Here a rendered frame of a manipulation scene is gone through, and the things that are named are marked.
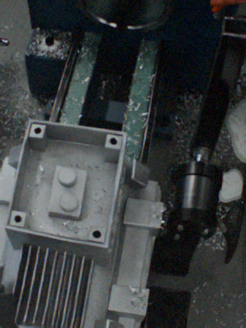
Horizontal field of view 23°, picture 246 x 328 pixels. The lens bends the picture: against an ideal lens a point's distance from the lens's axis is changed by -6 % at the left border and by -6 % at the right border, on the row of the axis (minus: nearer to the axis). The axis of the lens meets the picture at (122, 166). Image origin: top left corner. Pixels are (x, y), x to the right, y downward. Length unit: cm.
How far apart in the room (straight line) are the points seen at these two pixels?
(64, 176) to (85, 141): 5
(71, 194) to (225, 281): 40
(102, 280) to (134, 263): 4
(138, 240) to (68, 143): 12
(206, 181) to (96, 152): 14
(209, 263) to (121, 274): 32
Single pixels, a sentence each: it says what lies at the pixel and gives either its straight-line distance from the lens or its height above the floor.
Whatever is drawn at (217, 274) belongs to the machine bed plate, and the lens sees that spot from 95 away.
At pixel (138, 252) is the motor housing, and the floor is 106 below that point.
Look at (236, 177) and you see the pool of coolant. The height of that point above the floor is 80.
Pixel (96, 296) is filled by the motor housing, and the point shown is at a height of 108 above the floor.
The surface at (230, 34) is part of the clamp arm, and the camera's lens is 58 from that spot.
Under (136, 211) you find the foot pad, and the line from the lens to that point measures 67.
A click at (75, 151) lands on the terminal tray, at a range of 65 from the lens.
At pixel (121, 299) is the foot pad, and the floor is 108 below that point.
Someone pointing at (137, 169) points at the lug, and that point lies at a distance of 67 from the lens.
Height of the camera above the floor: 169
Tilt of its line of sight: 64 degrees down
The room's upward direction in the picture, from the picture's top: 6 degrees clockwise
